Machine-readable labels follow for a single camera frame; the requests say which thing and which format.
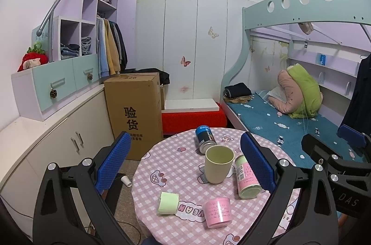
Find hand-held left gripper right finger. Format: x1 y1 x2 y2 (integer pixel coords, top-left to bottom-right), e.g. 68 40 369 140
240 131 339 245

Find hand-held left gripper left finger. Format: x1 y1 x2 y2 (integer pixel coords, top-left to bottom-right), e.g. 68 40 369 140
33 131 132 245

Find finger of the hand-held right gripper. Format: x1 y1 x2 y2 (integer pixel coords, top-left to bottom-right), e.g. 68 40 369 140
301 133 334 169
337 124 371 153

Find cream plastic cup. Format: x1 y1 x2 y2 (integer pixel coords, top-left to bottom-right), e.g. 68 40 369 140
205 145 235 185

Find pink plastic cup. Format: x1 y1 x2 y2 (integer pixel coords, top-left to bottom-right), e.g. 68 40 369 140
202 197 234 229

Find small green cup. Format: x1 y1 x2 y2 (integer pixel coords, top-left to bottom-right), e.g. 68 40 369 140
157 192 179 216

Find pink and green can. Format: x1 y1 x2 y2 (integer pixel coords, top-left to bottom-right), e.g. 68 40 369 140
234 155 263 199

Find blue printed mattress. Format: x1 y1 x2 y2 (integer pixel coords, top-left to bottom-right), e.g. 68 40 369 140
223 91 366 167

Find dark hanging garment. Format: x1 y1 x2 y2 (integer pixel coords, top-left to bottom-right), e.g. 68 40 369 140
339 52 371 130

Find tall cardboard box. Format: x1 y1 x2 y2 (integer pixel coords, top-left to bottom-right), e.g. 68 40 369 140
104 72 163 161

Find green and pink rolled quilt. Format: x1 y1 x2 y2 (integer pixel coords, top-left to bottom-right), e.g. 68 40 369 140
267 64 323 119

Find blue metal can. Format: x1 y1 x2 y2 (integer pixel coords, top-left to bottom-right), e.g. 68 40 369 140
195 125 217 154

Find white low cabinet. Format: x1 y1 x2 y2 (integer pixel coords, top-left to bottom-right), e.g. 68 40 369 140
0 83 116 234

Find round table with pink checked cloth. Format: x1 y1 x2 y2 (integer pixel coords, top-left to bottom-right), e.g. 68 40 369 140
130 126 302 245

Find white pillow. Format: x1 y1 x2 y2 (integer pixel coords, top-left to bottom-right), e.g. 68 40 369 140
264 88 286 103

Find folded dark clothes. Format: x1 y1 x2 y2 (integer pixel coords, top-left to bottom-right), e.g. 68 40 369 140
224 83 253 104

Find red covered bench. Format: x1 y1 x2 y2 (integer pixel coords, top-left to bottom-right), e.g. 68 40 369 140
161 110 227 135

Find white board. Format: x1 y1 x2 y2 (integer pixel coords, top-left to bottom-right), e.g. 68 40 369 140
164 99 221 111

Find purple stair cabinet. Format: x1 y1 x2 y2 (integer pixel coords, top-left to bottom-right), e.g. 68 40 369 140
12 0 138 122

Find black cloth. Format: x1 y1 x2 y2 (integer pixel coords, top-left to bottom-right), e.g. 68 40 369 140
128 68 170 86

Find light blue hanging shirt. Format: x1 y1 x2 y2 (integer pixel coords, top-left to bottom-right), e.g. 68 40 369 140
96 18 109 78

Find yellow hanging sweater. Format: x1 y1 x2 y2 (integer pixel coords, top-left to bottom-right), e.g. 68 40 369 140
103 19 121 75

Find dark hanging jacket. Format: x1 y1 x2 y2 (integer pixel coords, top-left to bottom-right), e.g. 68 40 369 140
112 22 128 71

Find folded blue jeans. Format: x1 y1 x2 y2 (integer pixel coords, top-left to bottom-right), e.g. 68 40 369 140
60 43 80 58

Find folded grey clothes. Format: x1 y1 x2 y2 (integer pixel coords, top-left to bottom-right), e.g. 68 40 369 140
81 37 92 55

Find strawberry plush toy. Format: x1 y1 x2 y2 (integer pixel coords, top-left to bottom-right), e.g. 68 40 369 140
17 42 49 72

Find white wardrobe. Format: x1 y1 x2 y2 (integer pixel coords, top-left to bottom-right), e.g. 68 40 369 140
135 0 250 107

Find teal bunk bed frame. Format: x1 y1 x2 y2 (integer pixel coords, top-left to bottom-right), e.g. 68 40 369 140
222 0 371 147

